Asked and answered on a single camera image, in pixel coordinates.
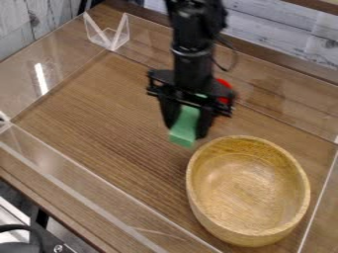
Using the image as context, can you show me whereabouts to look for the brown wooden bowl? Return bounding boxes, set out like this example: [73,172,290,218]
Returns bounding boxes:
[185,135,310,247]

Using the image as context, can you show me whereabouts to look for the red felt ball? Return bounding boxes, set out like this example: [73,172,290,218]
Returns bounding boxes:
[216,78,234,105]

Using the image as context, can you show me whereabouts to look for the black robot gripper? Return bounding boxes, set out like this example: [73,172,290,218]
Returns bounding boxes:
[147,69,235,138]

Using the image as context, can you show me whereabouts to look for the black cable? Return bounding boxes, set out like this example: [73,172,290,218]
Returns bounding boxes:
[0,223,45,253]

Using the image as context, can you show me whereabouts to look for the green rectangular block stick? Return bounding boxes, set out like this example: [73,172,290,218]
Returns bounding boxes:
[168,106,199,148]

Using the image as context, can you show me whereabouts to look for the black metal table leg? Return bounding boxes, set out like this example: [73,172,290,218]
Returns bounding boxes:
[36,209,49,228]

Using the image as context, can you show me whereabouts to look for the clear acrylic tray wall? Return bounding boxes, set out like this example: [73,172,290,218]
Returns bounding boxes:
[0,113,222,253]

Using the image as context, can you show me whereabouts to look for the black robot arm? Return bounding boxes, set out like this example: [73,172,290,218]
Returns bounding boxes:
[147,0,236,138]

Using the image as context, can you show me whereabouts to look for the clear acrylic corner bracket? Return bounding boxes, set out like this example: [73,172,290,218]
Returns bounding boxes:
[83,13,129,51]

